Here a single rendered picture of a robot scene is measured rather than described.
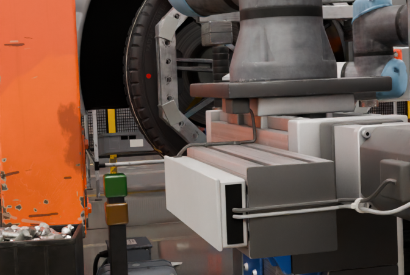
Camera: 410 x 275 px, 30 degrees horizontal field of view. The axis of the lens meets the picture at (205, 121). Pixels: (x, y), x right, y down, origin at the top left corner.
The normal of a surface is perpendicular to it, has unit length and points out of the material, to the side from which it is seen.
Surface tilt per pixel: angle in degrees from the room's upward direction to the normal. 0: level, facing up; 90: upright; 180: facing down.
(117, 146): 83
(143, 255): 90
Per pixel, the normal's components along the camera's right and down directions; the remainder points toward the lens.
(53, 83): 0.21, 0.04
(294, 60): 0.11, -0.25
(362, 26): -0.72, 0.07
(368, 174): -0.97, 0.05
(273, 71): -0.25, 0.06
